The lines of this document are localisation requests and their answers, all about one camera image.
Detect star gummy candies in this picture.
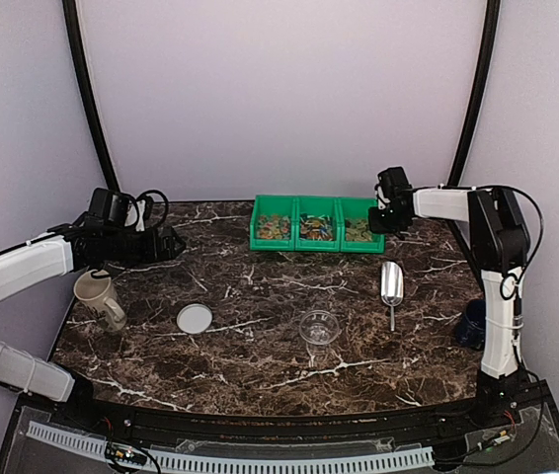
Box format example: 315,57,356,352
256,214,291,241

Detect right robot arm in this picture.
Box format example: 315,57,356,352
368,167,544,385

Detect left black frame post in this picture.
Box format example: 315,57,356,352
61,0,120,192

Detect green yellow gummy candies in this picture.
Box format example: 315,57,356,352
345,218,373,243

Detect beige ceramic mug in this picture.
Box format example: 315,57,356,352
73,270,126,332

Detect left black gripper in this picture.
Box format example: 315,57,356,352
104,225,186,268

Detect green three-compartment bin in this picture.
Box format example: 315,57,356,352
249,195,385,254

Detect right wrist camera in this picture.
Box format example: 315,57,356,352
374,166,412,205

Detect wrapped colourful candies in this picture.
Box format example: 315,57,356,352
299,213,335,241

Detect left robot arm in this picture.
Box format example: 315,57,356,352
0,188,187,431

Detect right black frame post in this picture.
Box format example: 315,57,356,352
447,0,501,187

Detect metal scoop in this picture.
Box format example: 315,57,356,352
380,261,404,332

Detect white jar lid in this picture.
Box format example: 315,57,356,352
177,303,213,335

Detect white slotted cable duct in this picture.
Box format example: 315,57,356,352
25,422,435,473

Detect black front rail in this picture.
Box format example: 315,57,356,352
50,380,552,445

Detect black frame post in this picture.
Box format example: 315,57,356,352
447,0,501,187
61,0,120,192

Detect clear plastic jar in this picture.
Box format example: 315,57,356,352
298,310,341,356

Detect dark blue mug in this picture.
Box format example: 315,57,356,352
453,299,486,351

